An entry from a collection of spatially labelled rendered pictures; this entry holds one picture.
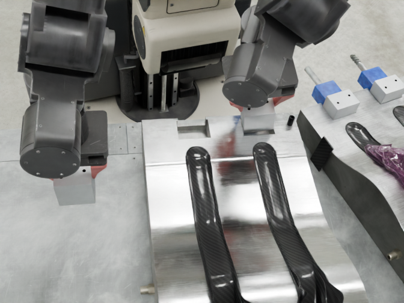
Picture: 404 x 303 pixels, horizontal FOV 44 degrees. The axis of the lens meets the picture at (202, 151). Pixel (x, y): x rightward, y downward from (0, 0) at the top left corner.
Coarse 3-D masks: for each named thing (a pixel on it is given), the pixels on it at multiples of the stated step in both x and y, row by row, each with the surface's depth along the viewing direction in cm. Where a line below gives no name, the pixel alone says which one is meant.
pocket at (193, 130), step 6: (180, 126) 85; (186, 126) 85; (192, 126) 85; (198, 126) 85; (204, 126) 85; (180, 132) 85; (186, 132) 85; (192, 132) 86; (198, 132) 86; (204, 132) 86; (180, 138) 85; (186, 138) 85; (192, 138) 85
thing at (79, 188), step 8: (80, 168) 68; (88, 168) 68; (72, 176) 67; (80, 176) 67; (88, 176) 67; (56, 184) 66; (64, 184) 66; (72, 184) 67; (80, 184) 67; (88, 184) 67; (56, 192) 67; (64, 192) 68; (72, 192) 68; (80, 192) 68; (88, 192) 68; (64, 200) 69; (72, 200) 70; (80, 200) 70; (88, 200) 70
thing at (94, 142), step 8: (80, 112) 57; (88, 112) 63; (96, 112) 63; (104, 112) 63; (88, 120) 62; (96, 120) 62; (104, 120) 63; (88, 128) 62; (96, 128) 62; (104, 128) 62; (88, 136) 61; (96, 136) 61; (104, 136) 61; (88, 144) 60; (96, 144) 60; (104, 144) 61; (88, 152) 60; (96, 152) 60; (104, 152) 60
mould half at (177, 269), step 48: (144, 144) 80; (192, 144) 81; (240, 144) 81; (288, 144) 82; (240, 192) 77; (288, 192) 77; (192, 240) 70; (240, 240) 71; (336, 240) 71; (192, 288) 62; (240, 288) 63; (288, 288) 63
